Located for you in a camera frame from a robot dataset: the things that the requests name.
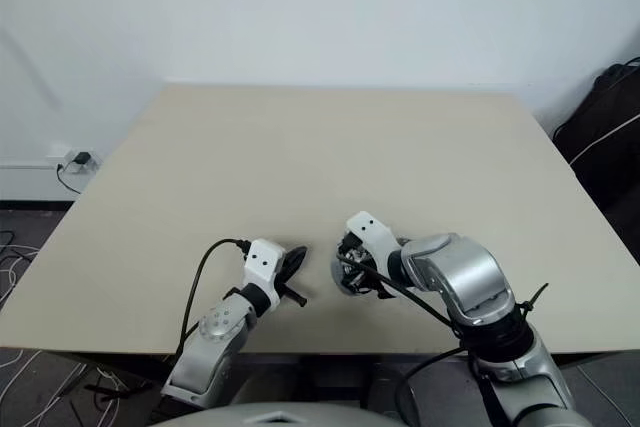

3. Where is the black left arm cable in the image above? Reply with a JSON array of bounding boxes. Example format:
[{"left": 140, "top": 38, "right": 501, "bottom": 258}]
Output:
[{"left": 175, "top": 238, "right": 251, "bottom": 354}]

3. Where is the grey robot torso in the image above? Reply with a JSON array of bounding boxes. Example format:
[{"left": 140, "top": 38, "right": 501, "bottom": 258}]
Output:
[{"left": 149, "top": 399, "right": 416, "bottom": 427}]

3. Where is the silver round motor cover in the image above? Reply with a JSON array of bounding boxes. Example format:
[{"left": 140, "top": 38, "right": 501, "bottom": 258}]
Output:
[{"left": 332, "top": 248, "right": 374, "bottom": 293}]

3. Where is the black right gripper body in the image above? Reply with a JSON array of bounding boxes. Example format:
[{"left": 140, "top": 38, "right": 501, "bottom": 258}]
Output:
[{"left": 337, "top": 229, "right": 387, "bottom": 298}]

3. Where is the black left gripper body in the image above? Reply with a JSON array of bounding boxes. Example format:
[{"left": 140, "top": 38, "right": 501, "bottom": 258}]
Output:
[{"left": 277, "top": 259, "right": 297, "bottom": 301}]

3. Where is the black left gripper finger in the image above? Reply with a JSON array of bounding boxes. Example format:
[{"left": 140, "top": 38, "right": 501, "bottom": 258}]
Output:
[
  {"left": 280, "top": 286, "right": 308, "bottom": 308},
  {"left": 283, "top": 244, "right": 311, "bottom": 276}
]

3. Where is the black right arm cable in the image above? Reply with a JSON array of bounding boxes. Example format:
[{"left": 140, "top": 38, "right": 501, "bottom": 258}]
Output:
[{"left": 336, "top": 254, "right": 501, "bottom": 427}]

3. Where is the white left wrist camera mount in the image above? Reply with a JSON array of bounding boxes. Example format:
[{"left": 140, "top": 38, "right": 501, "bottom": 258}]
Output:
[{"left": 242, "top": 239, "right": 287, "bottom": 309}]

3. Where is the black bag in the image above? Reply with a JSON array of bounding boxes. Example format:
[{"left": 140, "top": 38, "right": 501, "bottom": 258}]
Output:
[{"left": 551, "top": 55, "right": 640, "bottom": 221}]

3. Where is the black adapter cable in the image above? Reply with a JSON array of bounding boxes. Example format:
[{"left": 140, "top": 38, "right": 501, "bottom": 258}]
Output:
[{"left": 55, "top": 161, "right": 82, "bottom": 195}]

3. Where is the white floor cable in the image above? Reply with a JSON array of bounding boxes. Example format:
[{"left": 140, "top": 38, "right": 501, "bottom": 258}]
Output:
[
  {"left": 0, "top": 229, "right": 37, "bottom": 308},
  {"left": 0, "top": 348, "right": 56, "bottom": 426}
]

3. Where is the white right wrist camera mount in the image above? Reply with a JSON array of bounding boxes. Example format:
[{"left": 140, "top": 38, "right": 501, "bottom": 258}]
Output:
[{"left": 345, "top": 211, "right": 404, "bottom": 279}]

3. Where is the white cable on bag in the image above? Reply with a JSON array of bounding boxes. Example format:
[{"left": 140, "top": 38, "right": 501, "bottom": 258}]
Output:
[{"left": 569, "top": 114, "right": 640, "bottom": 164}]

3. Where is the black cable tie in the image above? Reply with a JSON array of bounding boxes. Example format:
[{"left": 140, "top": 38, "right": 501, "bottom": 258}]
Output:
[{"left": 518, "top": 282, "right": 551, "bottom": 319}]

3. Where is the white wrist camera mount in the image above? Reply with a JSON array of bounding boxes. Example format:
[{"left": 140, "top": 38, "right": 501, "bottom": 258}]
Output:
[
  {"left": 242, "top": 239, "right": 287, "bottom": 309},
  {"left": 345, "top": 211, "right": 404, "bottom": 279}
]

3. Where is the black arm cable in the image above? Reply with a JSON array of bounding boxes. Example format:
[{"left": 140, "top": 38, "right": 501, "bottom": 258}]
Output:
[
  {"left": 175, "top": 238, "right": 251, "bottom": 354},
  {"left": 336, "top": 254, "right": 501, "bottom": 427}
]

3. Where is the dark rounded shape under table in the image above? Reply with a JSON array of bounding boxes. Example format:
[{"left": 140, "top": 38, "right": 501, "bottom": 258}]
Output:
[{"left": 367, "top": 364, "right": 416, "bottom": 406}]

